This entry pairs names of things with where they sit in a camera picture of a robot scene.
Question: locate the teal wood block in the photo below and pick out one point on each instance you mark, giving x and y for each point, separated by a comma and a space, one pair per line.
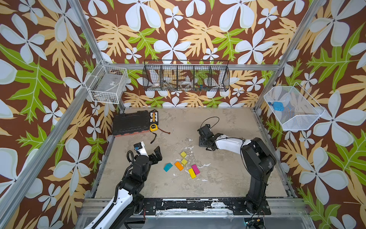
167, 167

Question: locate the white wire basket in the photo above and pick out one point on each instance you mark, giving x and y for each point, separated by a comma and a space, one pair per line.
301, 109
106, 84

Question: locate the black and red tool case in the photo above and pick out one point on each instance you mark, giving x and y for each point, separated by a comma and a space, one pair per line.
127, 124

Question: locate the orange wood block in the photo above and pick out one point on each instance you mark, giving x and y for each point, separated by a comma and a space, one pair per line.
179, 165

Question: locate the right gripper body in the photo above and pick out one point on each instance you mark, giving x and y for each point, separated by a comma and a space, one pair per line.
206, 137

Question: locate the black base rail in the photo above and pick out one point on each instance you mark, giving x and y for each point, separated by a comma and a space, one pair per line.
237, 206

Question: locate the white wire basket left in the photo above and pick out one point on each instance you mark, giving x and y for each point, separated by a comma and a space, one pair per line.
106, 84

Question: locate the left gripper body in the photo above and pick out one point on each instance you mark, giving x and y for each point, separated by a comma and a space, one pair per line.
149, 165

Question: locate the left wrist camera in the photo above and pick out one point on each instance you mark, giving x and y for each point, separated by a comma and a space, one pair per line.
140, 149

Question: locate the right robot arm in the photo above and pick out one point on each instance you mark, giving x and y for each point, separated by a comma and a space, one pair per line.
256, 157

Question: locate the black wire basket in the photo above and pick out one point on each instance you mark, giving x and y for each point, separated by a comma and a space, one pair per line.
186, 75

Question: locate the blue object in basket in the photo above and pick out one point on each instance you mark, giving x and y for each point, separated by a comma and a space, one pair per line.
277, 106

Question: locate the white wire basket right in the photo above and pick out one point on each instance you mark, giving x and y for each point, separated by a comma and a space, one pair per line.
301, 109

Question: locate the magenta wood block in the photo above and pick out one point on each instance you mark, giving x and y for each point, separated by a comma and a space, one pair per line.
196, 169

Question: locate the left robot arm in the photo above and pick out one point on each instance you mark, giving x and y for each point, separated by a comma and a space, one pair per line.
127, 199

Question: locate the yellow long block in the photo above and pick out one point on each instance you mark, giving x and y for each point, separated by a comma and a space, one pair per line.
192, 173

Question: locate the yellow tape measure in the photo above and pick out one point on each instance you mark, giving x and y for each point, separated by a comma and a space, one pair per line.
154, 127

